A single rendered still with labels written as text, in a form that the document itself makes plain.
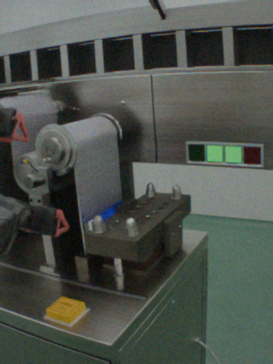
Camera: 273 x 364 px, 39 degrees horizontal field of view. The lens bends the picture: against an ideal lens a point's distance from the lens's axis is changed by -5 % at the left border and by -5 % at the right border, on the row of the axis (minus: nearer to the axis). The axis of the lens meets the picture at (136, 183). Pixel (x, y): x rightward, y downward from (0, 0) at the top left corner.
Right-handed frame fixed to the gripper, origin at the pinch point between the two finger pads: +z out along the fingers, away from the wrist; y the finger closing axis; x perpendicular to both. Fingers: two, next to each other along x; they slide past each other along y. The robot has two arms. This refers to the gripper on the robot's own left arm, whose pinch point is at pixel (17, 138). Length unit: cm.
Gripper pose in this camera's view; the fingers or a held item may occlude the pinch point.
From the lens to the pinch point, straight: 101.7
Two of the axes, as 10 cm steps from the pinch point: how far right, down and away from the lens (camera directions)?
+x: 2.3, -9.1, 3.4
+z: 4.0, 4.1, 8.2
